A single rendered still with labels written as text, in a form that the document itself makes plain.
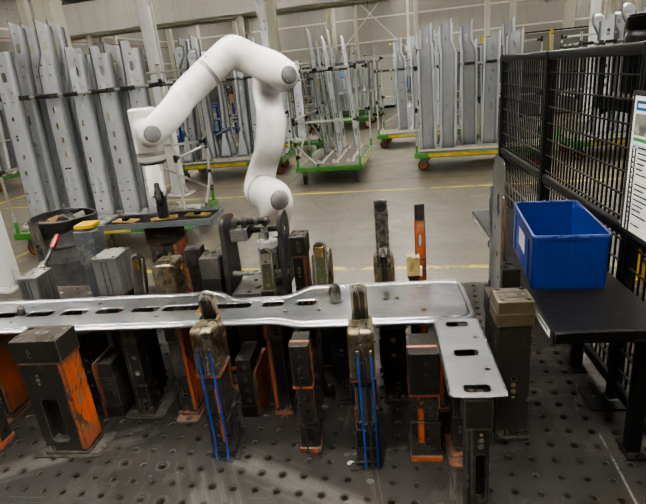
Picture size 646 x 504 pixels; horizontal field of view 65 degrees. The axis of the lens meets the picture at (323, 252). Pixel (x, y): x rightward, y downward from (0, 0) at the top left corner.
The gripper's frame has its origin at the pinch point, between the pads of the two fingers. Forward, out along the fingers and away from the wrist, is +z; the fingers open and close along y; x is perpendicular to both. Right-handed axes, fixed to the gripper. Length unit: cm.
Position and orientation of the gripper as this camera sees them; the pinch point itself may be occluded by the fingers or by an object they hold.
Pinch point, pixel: (162, 210)
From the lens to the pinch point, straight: 168.6
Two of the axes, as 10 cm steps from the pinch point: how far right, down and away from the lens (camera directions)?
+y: 2.6, 3.0, -9.2
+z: 0.9, 9.4, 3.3
